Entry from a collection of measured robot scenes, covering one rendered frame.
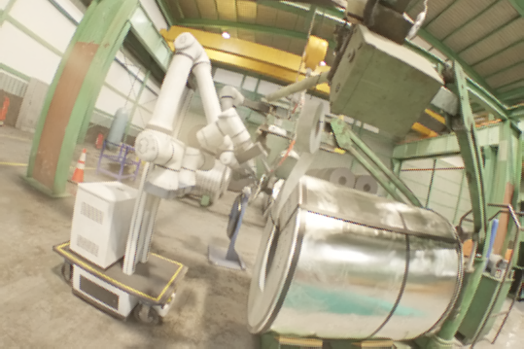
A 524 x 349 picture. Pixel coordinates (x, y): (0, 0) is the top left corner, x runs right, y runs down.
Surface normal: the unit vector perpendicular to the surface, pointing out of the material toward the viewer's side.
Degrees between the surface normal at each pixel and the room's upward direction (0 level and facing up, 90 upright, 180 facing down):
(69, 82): 90
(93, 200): 90
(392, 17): 147
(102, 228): 90
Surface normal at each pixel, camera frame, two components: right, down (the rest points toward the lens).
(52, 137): 0.05, -0.08
